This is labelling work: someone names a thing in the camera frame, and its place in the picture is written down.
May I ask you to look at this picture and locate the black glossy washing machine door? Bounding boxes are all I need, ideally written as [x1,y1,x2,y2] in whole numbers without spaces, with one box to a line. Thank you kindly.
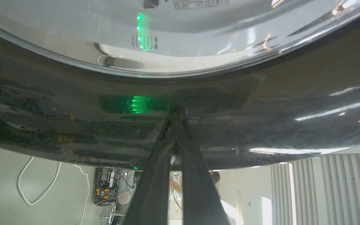
[0,0,360,172]

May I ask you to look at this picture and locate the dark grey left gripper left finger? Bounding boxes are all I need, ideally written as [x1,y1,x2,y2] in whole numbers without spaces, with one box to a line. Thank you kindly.
[122,116,177,225]

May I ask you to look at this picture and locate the cluttered tool shelf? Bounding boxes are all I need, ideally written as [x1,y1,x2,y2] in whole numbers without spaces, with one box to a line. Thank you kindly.
[93,167,137,225]

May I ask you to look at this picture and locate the white vertical window blinds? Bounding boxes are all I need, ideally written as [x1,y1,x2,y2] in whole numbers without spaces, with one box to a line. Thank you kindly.
[271,152,360,225]

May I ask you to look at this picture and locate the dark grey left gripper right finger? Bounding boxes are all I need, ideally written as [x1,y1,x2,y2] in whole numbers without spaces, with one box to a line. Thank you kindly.
[178,115,230,225]

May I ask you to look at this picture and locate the white cable on wall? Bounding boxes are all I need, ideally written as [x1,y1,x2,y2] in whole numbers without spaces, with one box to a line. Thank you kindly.
[17,156,90,225]

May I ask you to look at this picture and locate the white washing machine warning label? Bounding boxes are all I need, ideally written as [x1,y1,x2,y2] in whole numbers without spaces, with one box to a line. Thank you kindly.
[173,0,230,10]

